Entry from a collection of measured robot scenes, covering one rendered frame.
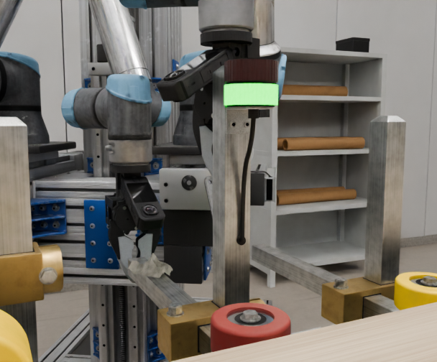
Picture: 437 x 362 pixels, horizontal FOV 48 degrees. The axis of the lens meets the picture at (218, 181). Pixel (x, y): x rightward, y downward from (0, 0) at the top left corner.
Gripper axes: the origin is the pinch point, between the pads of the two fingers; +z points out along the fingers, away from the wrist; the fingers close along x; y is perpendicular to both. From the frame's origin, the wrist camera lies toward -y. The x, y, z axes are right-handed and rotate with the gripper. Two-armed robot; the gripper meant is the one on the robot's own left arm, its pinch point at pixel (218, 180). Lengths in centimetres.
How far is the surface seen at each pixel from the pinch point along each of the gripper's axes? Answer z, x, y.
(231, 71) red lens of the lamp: -13.7, -11.1, -9.1
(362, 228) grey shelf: 79, 128, 287
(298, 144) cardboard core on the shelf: 12, 141, 222
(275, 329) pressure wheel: 10.9, -20.3, -13.6
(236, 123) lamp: -8.1, -8.6, -5.6
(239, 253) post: 7.7, -8.4, -5.2
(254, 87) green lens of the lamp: -12.0, -13.5, -8.1
